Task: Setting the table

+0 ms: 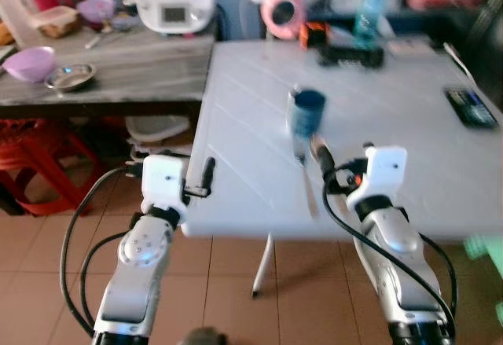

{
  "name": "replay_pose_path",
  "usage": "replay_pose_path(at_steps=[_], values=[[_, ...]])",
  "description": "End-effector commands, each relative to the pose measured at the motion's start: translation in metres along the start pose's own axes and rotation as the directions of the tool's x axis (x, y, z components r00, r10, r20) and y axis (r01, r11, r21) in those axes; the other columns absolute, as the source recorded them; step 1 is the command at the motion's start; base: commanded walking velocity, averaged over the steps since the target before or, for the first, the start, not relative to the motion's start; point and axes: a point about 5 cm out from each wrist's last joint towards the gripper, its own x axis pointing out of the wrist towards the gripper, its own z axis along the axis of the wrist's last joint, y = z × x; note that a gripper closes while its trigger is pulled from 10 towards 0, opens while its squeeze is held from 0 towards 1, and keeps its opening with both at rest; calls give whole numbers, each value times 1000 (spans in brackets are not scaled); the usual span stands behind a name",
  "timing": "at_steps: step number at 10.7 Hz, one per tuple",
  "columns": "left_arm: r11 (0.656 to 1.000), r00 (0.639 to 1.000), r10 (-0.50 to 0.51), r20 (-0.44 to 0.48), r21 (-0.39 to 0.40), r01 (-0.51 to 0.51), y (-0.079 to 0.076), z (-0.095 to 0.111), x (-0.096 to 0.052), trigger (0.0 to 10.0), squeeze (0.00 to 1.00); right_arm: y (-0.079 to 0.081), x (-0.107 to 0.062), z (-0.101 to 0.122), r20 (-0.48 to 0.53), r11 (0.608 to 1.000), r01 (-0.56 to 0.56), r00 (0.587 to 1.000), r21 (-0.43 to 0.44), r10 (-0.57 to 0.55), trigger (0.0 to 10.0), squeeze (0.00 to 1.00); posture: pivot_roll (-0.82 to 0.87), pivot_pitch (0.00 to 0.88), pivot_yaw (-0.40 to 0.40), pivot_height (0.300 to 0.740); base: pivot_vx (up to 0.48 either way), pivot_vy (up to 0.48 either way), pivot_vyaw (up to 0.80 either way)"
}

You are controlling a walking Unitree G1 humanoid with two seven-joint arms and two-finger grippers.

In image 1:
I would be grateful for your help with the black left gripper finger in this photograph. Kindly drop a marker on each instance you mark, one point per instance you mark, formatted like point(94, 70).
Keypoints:
point(207, 174)

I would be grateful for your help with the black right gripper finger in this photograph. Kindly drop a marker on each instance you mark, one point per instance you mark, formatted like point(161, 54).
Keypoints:
point(321, 153)

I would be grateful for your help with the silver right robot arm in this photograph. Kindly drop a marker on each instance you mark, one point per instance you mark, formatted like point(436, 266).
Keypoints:
point(401, 258)

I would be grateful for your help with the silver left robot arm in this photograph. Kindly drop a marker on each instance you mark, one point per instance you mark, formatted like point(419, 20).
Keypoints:
point(137, 270)

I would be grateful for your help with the dark blue cup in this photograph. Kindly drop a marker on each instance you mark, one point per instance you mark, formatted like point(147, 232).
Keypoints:
point(306, 111)

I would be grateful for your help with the white folding table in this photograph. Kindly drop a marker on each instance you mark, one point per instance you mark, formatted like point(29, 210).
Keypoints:
point(393, 101)

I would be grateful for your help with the long black device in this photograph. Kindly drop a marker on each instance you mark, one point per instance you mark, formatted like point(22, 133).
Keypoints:
point(350, 56)

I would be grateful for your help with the orange and black box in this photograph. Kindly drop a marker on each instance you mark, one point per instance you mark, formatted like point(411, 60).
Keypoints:
point(313, 35)

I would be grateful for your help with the dark wooden table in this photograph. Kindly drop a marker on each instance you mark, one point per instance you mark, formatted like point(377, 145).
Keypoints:
point(134, 70)

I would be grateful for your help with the flat black device with screen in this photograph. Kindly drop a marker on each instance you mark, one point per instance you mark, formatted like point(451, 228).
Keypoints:
point(470, 108)

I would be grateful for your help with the pink round object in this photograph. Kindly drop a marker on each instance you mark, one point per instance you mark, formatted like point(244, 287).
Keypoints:
point(283, 13)

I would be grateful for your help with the blue plastic water bottle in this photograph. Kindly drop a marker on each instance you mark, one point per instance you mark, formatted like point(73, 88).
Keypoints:
point(369, 11)

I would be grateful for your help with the red plastic stool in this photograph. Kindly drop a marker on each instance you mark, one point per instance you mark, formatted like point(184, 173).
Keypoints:
point(43, 156)

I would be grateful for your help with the green plastic object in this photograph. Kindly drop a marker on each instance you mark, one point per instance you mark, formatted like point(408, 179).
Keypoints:
point(487, 252)

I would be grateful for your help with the shallow steel dish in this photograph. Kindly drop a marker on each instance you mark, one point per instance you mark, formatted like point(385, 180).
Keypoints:
point(71, 77)

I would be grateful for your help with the small purple bowl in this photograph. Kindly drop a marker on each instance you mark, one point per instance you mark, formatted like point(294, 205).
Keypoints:
point(96, 10)

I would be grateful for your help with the large purple plastic bowl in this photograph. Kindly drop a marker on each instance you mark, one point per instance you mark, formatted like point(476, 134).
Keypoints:
point(28, 64)

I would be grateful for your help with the clear plastic food container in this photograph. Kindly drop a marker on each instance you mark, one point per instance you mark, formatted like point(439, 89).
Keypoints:
point(55, 21)

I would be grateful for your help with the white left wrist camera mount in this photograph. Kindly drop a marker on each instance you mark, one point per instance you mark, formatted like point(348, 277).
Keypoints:
point(163, 181)

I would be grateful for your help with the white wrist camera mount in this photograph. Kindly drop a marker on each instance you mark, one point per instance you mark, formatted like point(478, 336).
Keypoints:
point(381, 170)
point(163, 181)

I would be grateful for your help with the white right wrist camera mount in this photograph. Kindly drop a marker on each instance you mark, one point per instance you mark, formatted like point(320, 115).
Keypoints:
point(381, 170)

